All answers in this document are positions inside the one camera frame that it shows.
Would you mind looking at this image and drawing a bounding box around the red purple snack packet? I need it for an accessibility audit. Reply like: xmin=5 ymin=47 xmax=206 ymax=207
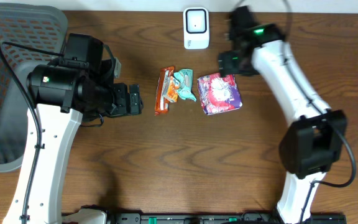
xmin=197 ymin=73 xmax=242 ymax=115

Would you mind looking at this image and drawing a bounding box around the long orange snack bar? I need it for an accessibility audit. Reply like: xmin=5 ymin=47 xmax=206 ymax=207
xmin=155 ymin=66 xmax=175 ymax=116

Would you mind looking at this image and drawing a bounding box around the small orange snack packet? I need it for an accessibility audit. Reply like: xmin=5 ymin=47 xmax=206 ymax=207
xmin=164 ymin=77 xmax=180 ymax=103

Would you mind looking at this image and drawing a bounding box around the mint green snack packet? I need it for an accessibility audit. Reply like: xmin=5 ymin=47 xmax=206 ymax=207
xmin=173 ymin=68 xmax=196 ymax=101

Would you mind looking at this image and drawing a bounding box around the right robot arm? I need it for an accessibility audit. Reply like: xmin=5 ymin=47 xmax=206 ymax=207
xmin=218 ymin=6 xmax=349 ymax=223

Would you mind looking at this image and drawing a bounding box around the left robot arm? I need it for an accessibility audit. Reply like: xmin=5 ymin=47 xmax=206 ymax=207
xmin=4 ymin=34 xmax=144 ymax=223

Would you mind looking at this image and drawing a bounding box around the grey plastic shopping basket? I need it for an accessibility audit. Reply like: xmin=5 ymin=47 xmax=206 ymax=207
xmin=0 ymin=2 xmax=68 ymax=172

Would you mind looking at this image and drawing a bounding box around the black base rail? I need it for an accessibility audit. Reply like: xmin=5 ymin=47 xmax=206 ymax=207
xmin=61 ymin=212 xmax=348 ymax=224

